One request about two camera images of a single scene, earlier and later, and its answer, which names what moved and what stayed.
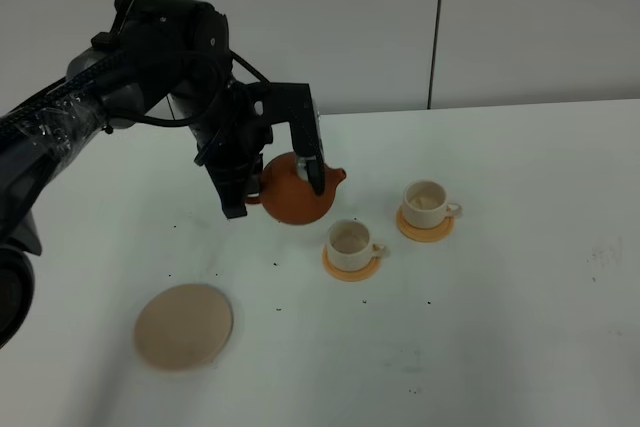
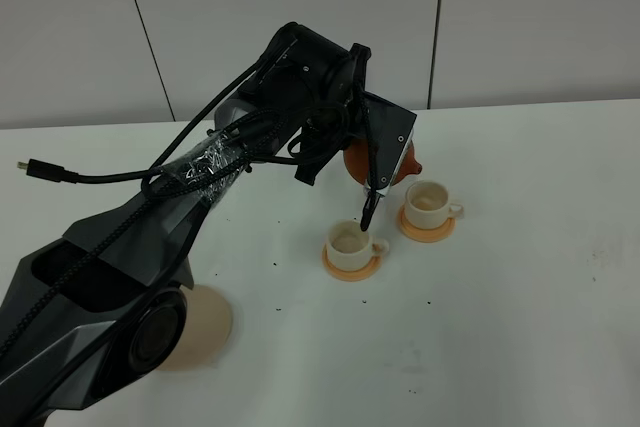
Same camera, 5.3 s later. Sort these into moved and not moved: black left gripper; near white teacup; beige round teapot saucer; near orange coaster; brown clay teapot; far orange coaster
Moved: brown clay teapot; black left gripper
Not moved: beige round teapot saucer; near orange coaster; far orange coaster; near white teacup
